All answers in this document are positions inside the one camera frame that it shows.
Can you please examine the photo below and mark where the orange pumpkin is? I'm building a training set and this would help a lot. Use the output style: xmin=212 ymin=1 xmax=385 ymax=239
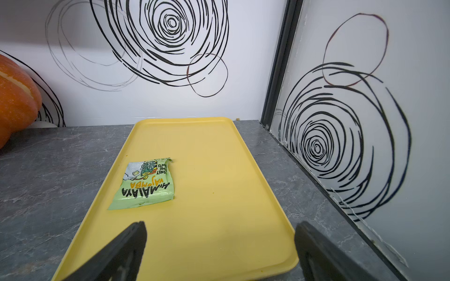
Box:
xmin=1 ymin=55 xmax=42 ymax=147

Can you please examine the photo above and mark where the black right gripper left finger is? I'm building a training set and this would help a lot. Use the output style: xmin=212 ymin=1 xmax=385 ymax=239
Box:
xmin=65 ymin=221 xmax=147 ymax=281

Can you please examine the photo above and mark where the yellow plastic tray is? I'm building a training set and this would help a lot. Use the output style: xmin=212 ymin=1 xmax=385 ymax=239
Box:
xmin=53 ymin=118 xmax=298 ymax=281

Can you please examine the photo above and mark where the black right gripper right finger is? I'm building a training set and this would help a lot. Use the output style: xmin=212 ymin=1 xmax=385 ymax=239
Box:
xmin=294 ymin=221 xmax=376 ymax=281

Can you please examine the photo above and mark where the green snack packet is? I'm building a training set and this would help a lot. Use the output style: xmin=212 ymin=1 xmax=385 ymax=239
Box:
xmin=108 ymin=158 xmax=175 ymax=210

